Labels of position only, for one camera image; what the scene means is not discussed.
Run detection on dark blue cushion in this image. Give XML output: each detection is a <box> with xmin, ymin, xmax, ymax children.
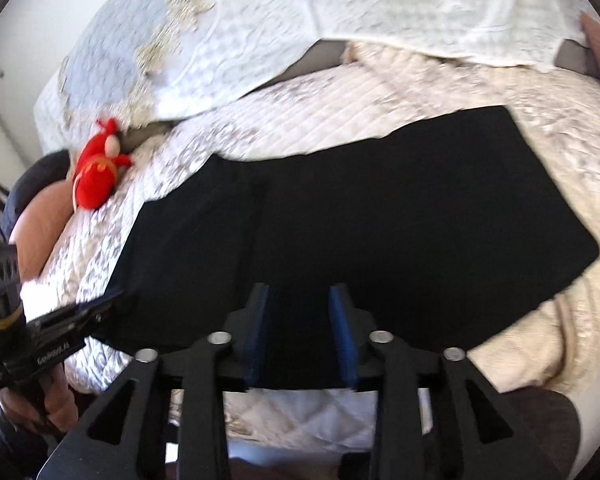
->
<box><xmin>2</xmin><ymin>150</ymin><xmax>73</xmax><ymax>221</ymax></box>

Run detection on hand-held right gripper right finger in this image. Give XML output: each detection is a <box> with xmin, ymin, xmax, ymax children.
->
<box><xmin>328</xmin><ymin>283</ymin><xmax>562</xmax><ymax>480</ymax></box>

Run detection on black pants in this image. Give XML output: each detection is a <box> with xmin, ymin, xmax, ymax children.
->
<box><xmin>92</xmin><ymin>105</ymin><xmax>600</xmax><ymax>392</ymax></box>

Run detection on red plush toy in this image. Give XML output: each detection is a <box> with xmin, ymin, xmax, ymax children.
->
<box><xmin>71</xmin><ymin>117</ymin><xmax>134</xmax><ymax>211</ymax></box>

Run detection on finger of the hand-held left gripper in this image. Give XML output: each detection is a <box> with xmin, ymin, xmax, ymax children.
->
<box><xmin>26</xmin><ymin>287</ymin><xmax>127</xmax><ymax>345</ymax></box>

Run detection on pink floral quilted bedspread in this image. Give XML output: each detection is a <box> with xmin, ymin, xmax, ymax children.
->
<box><xmin>20</xmin><ymin>42</ymin><xmax>600</xmax><ymax>458</ymax></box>

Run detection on large pink pillow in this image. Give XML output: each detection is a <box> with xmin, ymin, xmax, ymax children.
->
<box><xmin>7</xmin><ymin>180</ymin><xmax>83</xmax><ymax>282</ymax></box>

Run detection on white quilted lace-trimmed cover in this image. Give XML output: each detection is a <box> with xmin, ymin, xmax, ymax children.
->
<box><xmin>32</xmin><ymin>0</ymin><xmax>597</xmax><ymax>162</ymax></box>

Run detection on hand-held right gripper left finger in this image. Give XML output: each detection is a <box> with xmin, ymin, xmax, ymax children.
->
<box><xmin>37</xmin><ymin>282</ymin><xmax>272</xmax><ymax>480</ymax></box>

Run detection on person's left hand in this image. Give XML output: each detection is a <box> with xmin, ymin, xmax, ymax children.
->
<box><xmin>0</xmin><ymin>360</ymin><xmax>80</xmax><ymax>435</ymax></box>

